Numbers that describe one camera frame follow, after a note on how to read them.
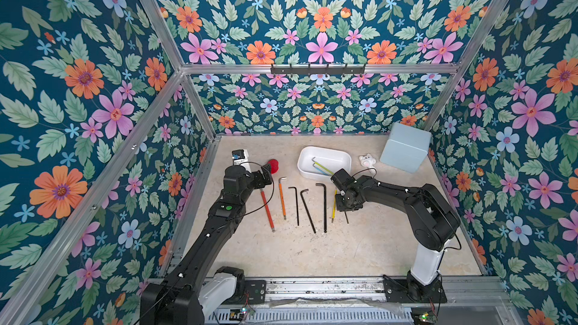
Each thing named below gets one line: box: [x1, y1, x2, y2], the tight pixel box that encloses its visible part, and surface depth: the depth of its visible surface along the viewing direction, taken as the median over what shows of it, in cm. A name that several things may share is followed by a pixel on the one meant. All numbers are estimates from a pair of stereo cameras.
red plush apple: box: [267, 158, 280, 174], surface depth 109 cm
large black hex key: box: [315, 182, 328, 234], surface depth 95 cm
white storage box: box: [296, 145, 353, 180], surface depth 110 cm
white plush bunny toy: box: [358, 153, 377, 175], surface depth 107 cm
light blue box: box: [379, 121, 432, 174], surface depth 98 cm
